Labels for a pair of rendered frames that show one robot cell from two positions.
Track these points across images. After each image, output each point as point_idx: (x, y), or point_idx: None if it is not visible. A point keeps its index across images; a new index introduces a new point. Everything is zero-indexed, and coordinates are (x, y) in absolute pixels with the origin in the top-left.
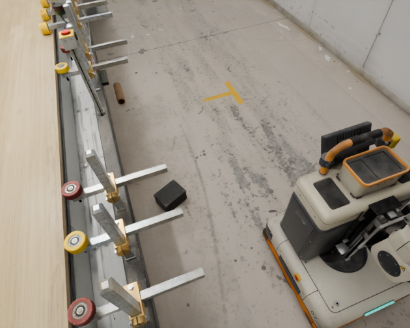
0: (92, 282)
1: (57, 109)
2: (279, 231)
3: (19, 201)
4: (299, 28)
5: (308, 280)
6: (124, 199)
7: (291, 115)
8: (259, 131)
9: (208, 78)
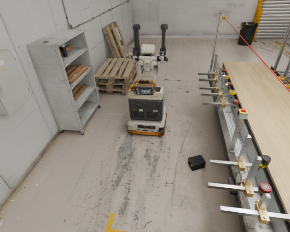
0: (230, 106)
1: (252, 131)
2: (162, 121)
3: (254, 102)
4: None
5: (164, 110)
6: (219, 113)
7: (94, 183)
8: (123, 182)
9: None
